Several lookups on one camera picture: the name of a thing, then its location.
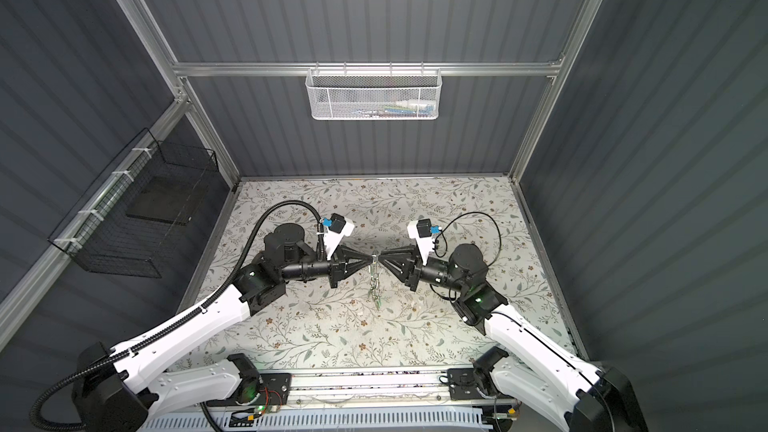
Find thin black camera cable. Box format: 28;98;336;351
433;211;503;268

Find horizontal aluminium frame bar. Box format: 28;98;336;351
172;62;561;77

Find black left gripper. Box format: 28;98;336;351
280;245;373;289

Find black corrugated cable conduit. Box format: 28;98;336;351
29;199;325;432

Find white slotted cable duct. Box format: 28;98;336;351
142;406;494;431

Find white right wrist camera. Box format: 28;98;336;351
407;218;441;265

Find left aluminium frame post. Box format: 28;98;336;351
115;0;241;188

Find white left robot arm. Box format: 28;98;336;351
72;224;373;431

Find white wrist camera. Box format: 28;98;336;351
322;213;355;259
407;218;441;265

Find aluminium frame corner post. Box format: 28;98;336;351
508;0;604;185

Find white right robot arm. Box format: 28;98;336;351
378;244;648;431

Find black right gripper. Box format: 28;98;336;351
380;245;467;296

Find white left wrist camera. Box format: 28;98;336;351
322;213;355;259

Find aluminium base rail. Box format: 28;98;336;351
179;365;601;412

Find items in white basket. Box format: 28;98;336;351
352;99;438;118

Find black wire basket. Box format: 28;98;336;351
48;132;219;279

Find white wire mesh basket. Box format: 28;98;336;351
305;73;443;121

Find left side aluminium rail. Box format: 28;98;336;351
1;93;191;348

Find black foam pad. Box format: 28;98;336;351
126;176;207;226

